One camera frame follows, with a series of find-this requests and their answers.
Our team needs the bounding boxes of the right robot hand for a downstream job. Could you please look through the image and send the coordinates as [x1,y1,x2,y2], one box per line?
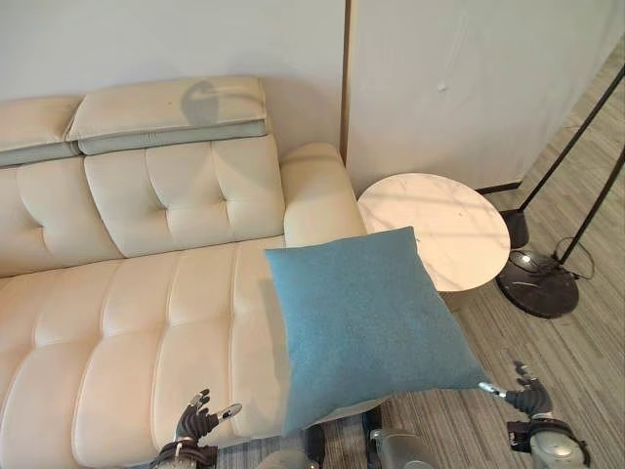
[477,361,554,419]

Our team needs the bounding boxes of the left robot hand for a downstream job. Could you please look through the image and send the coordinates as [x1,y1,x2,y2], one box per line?
[174,388,243,443]

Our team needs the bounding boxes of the blue square cushion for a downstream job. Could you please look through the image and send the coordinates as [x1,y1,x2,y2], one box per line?
[263,226,491,438]

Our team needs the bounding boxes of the cream leather sofa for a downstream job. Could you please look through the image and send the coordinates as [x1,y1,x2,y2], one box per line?
[0,74,392,466]

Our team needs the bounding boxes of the black floor lamp with round base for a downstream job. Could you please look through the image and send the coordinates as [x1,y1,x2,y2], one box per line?
[495,158,625,320]

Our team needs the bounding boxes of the silver robot legs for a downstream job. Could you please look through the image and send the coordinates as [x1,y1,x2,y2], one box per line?
[258,407,437,469]

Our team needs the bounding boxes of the round white marble side table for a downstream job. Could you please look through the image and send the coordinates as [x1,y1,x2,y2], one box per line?
[356,172,513,313]

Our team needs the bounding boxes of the black floor lamp with small base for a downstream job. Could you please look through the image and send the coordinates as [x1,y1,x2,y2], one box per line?
[501,62,625,248]

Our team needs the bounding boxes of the black lamp cable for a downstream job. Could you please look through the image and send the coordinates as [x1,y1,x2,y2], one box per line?
[550,235,598,281]

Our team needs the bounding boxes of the gold vertical wall trim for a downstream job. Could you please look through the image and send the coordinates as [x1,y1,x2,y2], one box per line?
[337,0,354,170]

